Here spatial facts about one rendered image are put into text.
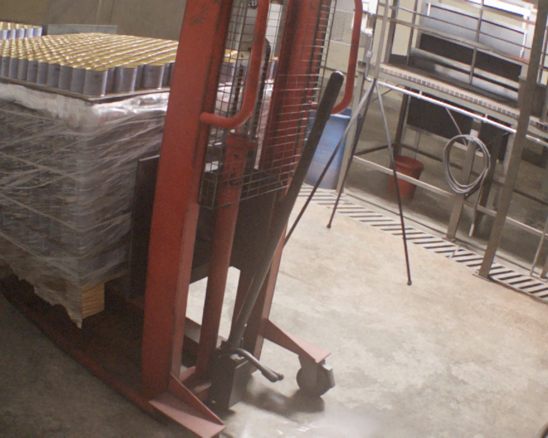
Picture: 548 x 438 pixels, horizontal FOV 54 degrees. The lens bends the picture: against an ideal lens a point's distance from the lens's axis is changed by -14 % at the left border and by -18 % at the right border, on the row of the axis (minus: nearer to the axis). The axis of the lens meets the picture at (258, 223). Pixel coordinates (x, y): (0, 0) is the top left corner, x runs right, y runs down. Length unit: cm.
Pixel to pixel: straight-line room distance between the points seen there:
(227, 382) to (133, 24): 395
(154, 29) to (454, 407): 401
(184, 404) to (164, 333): 25
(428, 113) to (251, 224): 386
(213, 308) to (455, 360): 136
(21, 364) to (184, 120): 125
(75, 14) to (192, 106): 469
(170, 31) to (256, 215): 319
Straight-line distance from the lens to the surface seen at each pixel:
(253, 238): 222
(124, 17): 563
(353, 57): 198
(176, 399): 201
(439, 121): 583
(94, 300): 191
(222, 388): 220
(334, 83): 170
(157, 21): 529
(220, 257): 202
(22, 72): 203
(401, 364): 283
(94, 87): 169
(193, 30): 164
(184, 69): 166
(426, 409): 257
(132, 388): 219
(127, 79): 177
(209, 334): 216
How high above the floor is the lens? 148
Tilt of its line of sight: 22 degrees down
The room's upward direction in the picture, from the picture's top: 10 degrees clockwise
